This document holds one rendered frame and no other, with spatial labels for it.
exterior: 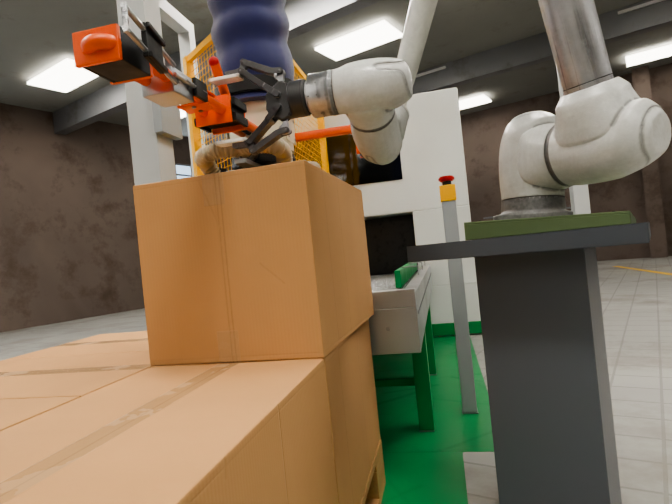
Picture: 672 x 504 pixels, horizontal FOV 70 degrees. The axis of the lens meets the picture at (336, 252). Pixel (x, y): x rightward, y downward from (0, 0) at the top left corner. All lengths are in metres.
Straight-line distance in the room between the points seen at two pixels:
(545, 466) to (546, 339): 0.31
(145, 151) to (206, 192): 1.73
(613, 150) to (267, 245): 0.74
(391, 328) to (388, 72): 0.90
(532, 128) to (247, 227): 0.73
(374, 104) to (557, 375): 0.75
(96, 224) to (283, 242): 9.92
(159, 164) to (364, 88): 1.87
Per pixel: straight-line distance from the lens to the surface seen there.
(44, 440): 0.78
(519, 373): 1.29
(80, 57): 0.83
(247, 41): 1.34
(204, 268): 1.06
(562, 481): 1.36
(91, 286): 10.67
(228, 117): 1.08
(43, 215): 10.39
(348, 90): 0.99
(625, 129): 1.15
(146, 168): 2.76
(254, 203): 1.01
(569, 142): 1.20
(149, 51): 0.78
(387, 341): 1.64
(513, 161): 1.30
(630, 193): 12.32
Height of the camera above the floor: 0.75
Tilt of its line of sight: level
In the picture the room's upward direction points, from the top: 6 degrees counter-clockwise
